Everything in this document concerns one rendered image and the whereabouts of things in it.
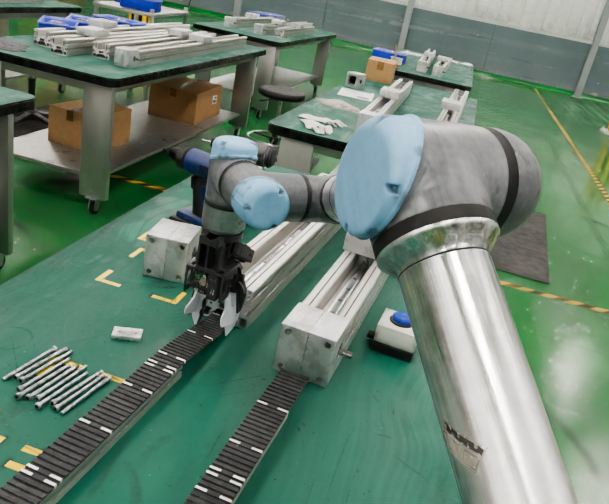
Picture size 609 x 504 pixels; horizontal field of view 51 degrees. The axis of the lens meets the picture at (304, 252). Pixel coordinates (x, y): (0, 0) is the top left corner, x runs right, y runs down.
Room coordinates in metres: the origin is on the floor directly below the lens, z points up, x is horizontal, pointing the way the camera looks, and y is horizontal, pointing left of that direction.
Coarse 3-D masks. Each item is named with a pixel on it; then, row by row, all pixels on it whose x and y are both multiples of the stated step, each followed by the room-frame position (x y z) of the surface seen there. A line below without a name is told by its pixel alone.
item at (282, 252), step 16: (288, 224) 1.44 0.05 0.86; (304, 224) 1.51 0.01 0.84; (320, 224) 1.46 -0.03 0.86; (336, 224) 1.63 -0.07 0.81; (256, 240) 1.29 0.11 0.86; (272, 240) 1.34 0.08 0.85; (288, 240) 1.39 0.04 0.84; (304, 240) 1.34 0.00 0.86; (320, 240) 1.49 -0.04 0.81; (256, 256) 1.25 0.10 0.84; (272, 256) 1.28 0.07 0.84; (288, 256) 1.24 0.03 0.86; (304, 256) 1.38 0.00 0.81; (256, 272) 1.18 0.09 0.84; (272, 272) 1.14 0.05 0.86; (288, 272) 1.28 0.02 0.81; (256, 288) 1.06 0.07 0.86; (272, 288) 1.16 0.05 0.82; (208, 304) 1.07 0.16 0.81; (256, 304) 1.08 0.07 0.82; (240, 320) 1.06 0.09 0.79
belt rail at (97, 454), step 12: (180, 372) 0.86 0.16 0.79; (168, 384) 0.82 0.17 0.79; (156, 396) 0.78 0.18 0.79; (144, 408) 0.75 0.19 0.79; (132, 420) 0.72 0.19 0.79; (120, 432) 0.69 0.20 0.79; (108, 444) 0.67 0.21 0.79; (96, 456) 0.64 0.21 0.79; (84, 468) 0.61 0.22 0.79; (72, 480) 0.59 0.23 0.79; (60, 492) 0.57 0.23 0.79
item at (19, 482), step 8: (8, 480) 0.55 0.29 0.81; (16, 480) 0.56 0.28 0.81; (24, 480) 0.56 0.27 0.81; (32, 480) 0.56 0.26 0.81; (16, 488) 0.54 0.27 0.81; (24, 488) 0.54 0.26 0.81; (32, 488) 0.55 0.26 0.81; (40, 488) 0.55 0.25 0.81; (48, 488) 0.55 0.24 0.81; (32, 496) 0.54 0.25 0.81; (40, 496) 0.54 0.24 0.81
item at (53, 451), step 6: (48, 450) 0.61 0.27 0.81; (54, 450) 0.61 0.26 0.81; (60, 450) 0.61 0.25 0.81; (66, 450) 0.62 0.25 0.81; (48, 456) 0.60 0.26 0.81; (54, 456) 0.60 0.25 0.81; (60, 456) 0.60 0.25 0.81; (66, 456) 0.61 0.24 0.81; (72, 456) 0.61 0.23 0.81; (78, 456) 0.61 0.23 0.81; (66, 462) 0.60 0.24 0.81; (72, 462) 0.60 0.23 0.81; (78, 462) 0.60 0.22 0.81
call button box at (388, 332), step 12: (384, 312) 1.12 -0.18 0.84; (384, 324) 1.07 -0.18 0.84; (396, 324) 1.07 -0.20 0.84; (372, 336) 1.10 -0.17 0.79; (384, 336) 1.06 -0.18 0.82; (396, 336) 1.06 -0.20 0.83; (408, 336) 1.05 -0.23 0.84; (372, 348) 1.07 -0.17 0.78; (384, 348) 1.06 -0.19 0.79; (396, 348) 1.06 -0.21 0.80; (408, 348) 1.05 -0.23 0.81; (408, 360) 1.05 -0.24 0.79
